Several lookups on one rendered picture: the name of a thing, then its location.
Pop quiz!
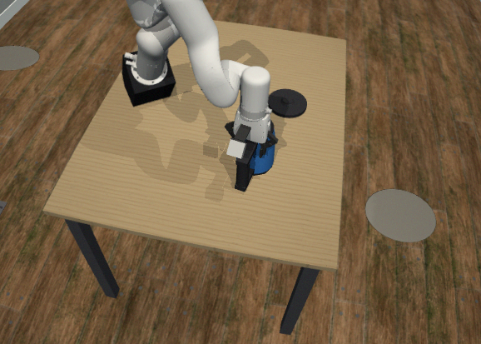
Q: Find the black round disk with center stud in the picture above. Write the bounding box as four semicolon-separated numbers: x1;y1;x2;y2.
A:
268;89;307;118

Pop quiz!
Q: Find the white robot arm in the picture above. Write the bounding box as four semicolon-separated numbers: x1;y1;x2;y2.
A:
125;0;272;159

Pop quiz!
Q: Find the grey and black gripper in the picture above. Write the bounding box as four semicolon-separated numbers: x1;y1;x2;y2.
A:
225;105;278;158

